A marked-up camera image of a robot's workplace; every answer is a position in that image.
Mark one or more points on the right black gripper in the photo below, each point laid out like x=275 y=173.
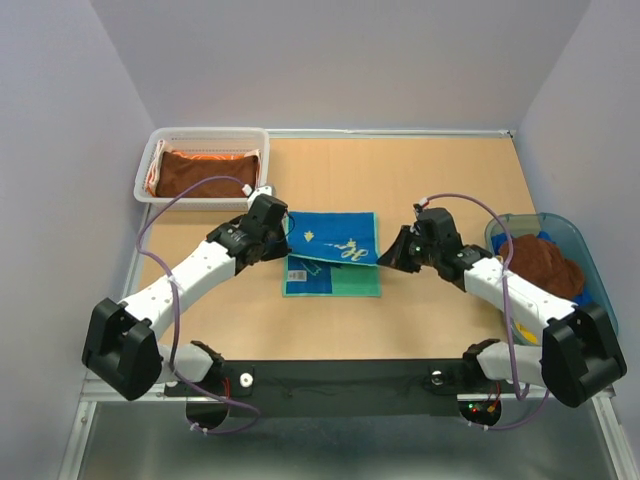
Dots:
x=395 y=252

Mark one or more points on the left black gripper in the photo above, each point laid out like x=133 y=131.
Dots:
x=280 y=251

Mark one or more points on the teal patterned towel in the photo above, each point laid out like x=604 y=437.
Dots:
x=331 y=255

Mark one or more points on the brown towel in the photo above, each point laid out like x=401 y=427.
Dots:
x=545 y=267
x=205 y=175

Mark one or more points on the orange Doraemon towel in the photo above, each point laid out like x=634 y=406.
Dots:
x=155 y=165

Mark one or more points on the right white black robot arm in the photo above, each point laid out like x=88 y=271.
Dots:
x=578 y=354

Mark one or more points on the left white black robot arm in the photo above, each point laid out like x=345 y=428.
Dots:
x=122 y=344

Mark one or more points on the blue towel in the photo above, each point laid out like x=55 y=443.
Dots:
x=545 y=235

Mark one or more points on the white perforated plastic basket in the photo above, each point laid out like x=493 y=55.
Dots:
x=177 y=158

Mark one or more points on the yellow towel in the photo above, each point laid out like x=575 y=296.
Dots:
x=524 y=335

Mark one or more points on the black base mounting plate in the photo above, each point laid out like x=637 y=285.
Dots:
x=352 y=388

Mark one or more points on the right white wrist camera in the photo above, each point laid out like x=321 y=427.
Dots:
x=420 y=204

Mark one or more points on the aluminium frame rail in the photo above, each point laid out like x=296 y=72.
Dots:
x=533 y=439

